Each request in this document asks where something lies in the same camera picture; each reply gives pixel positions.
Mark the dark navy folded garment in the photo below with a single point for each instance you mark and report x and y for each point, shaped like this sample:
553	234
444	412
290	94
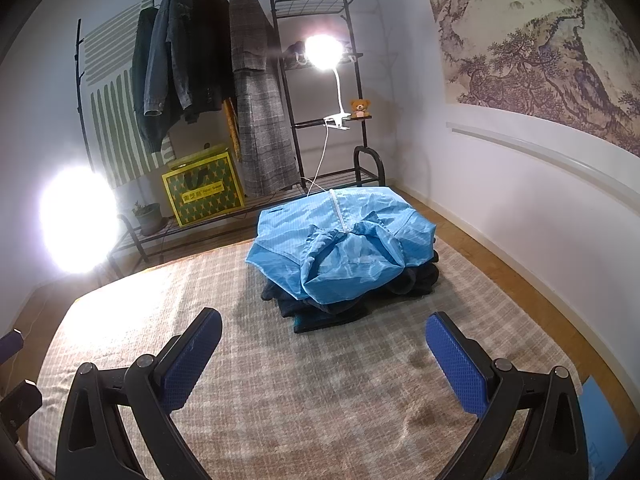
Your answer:
320	312

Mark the small teddy bear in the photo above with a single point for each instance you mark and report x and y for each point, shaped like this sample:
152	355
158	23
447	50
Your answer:
360	108

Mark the yellow and green box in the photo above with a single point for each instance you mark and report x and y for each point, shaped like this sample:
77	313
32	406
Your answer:
205	190

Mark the blue denim hanging jacket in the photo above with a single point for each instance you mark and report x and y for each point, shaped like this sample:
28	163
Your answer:
165	60

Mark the black metal bed rail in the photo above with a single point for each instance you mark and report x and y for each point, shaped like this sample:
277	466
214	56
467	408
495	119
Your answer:
380	167

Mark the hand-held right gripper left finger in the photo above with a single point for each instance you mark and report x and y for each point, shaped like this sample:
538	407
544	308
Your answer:
192	355

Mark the yellow hanging cloth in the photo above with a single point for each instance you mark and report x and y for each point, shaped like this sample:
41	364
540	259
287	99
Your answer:
232	135

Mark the light blue jacket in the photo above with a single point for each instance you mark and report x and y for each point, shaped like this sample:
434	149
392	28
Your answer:
350	260

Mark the green striped wall poster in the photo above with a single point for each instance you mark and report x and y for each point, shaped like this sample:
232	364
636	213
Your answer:
110	125

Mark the blue box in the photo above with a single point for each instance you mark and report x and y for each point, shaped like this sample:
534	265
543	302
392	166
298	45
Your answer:
600	425

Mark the plaid bed blanket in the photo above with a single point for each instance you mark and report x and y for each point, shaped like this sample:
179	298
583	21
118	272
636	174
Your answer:
300	385

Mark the black metal clothes rack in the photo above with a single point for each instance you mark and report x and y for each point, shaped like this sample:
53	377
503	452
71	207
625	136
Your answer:
320	7

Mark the black hanging jacket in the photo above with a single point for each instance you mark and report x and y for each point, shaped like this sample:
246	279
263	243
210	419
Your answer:
210	50

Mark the white clip lamp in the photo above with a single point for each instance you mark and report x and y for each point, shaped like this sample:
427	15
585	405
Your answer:
322	52

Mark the dark cloth on shelf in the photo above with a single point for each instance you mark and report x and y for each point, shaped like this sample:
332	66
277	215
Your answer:
295	52

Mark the landscape wall painting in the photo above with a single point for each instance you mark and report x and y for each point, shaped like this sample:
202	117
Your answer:
540	50

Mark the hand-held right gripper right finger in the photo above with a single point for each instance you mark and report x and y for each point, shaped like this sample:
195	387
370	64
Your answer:
455	360

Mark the potted plant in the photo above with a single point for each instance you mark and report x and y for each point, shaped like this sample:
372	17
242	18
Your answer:
149	220

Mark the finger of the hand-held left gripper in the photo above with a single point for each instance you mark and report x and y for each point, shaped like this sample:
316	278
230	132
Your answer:
20	405
10	349

